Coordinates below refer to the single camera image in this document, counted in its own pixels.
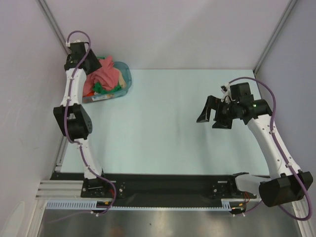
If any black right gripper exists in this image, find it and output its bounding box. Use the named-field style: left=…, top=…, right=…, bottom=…
left=197, top=95, right=240, bottom=130

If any pink polo shirt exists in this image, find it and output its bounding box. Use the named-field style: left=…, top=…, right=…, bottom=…
left=82, top=56, right=122, bottom=97

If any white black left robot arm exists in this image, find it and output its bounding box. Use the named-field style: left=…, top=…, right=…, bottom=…
left=53, top=40, right=116, bottom=198

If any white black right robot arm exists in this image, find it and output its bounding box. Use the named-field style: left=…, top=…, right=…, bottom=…
left=197, top=82, right=313, bottom=207

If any green t shirt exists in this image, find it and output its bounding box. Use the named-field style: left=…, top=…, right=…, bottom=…
left=93, top=82, right=122, bottom=95

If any orange t shirt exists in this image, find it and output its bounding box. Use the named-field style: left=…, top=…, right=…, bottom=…
left=86, top=91, right=95, bottom=97

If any clear blue plastic bin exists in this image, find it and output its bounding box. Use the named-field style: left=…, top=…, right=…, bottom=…
left=82, top=62, right=132, bottom=103

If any beige t shirt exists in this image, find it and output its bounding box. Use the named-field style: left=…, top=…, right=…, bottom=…
left=118, top=74, right=127, bottom=88

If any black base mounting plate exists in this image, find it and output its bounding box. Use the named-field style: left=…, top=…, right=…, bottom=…
left=51, top=172, right=257, bottom=208

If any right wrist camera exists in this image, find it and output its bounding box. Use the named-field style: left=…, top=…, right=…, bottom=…
left=221, top=83, right=232, bottom=104

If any white slotted cable duct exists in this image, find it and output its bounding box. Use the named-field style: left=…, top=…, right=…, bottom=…
left=46, top=200, right=244, bottom=211

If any aluminium frame rail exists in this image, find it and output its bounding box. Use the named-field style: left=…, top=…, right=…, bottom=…
left=36, top=180, right=84, bottom=200

